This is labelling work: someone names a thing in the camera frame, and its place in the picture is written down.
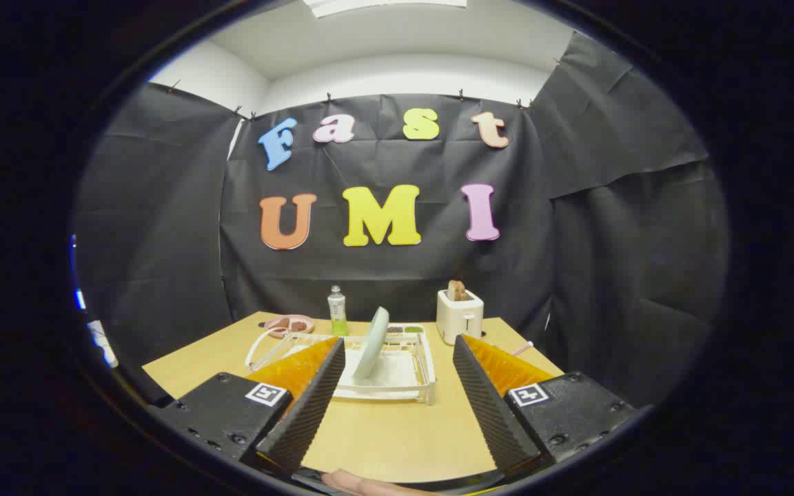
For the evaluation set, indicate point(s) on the pink plate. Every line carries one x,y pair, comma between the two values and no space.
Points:
289,333

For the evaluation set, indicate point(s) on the green drink bottle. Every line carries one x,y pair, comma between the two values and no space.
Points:
337,313

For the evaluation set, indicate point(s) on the white divided bean tray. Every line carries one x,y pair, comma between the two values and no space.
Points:
404,330

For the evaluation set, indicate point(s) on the bread slice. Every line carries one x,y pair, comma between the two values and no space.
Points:
457,291

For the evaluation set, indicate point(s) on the brown meat piece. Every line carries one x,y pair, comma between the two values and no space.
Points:
280,324
298,325

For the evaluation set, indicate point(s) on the light green plate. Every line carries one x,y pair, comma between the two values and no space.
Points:
371,344

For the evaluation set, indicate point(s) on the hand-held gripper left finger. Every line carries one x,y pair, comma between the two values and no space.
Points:
304,413

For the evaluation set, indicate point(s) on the white toaster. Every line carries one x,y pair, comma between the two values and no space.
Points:
457,318

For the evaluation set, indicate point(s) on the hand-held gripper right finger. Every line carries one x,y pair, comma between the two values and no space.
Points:
490,413

